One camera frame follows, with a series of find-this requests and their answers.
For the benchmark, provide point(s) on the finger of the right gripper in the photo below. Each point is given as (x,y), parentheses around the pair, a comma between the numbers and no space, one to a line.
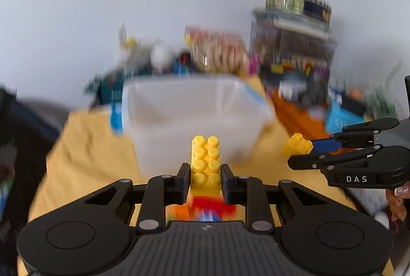
(315,161)
(361,135)

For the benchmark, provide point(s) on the light blue box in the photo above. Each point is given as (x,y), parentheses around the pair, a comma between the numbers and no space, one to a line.
(337,118)

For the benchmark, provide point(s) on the orange box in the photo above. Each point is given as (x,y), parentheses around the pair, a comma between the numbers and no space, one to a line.
(296,120)

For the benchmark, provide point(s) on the clear storage box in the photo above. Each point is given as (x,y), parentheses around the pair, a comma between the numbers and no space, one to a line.
(294,55)

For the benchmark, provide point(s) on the yellow cloth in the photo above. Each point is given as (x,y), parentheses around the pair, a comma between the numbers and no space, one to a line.
(89,156)

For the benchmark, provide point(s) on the round decorated tin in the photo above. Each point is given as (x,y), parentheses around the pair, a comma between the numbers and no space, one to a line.
(320,10)

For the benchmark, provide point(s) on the green wipes pack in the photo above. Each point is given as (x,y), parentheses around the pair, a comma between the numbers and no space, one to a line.
(106,89)

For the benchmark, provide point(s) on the snack bag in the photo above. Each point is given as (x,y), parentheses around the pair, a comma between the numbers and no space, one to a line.
(214,51)

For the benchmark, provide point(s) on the red toy block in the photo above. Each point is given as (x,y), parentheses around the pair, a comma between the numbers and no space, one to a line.
(216,206)

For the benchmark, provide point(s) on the person right hand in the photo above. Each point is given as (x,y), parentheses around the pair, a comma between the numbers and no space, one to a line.
(396,198)

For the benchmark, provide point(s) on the small yellow toy brick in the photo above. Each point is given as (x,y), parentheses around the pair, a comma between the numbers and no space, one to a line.
(297,145)

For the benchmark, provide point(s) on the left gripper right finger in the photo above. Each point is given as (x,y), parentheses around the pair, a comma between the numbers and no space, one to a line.
(248,192)

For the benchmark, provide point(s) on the large yellow toy brick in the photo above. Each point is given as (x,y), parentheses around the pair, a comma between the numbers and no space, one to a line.
(205,173)

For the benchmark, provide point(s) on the white plastic bin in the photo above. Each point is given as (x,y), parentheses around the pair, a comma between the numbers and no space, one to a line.
(162,114)

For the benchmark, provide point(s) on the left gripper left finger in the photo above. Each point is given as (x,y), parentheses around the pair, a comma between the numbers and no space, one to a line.
(161,191)

